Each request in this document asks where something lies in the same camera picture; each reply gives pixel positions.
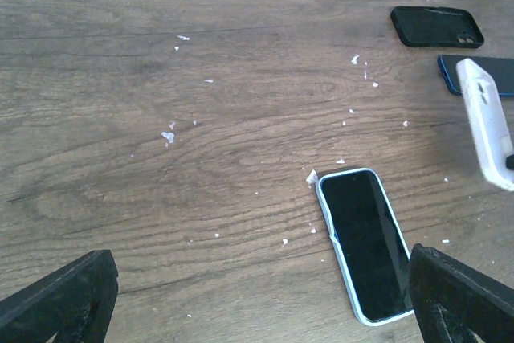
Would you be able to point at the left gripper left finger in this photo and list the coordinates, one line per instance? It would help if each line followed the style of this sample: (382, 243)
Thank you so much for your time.
(72, 304)

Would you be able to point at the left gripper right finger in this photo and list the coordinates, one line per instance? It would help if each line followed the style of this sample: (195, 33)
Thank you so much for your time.
(455, 303)

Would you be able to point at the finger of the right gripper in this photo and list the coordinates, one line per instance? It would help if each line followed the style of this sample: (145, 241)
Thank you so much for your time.
(510, 162)

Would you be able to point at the white phone case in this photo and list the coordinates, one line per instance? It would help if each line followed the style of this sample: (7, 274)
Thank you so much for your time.
(489, 128)

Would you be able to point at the dark blue phone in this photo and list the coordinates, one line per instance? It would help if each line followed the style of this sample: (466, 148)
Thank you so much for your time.
(501, 70)

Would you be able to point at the light blue phone case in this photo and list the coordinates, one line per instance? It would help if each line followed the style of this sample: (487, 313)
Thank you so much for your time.
(333, 238)

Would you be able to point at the black phone case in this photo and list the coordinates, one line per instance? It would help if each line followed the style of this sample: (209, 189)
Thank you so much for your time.
(428, 26)

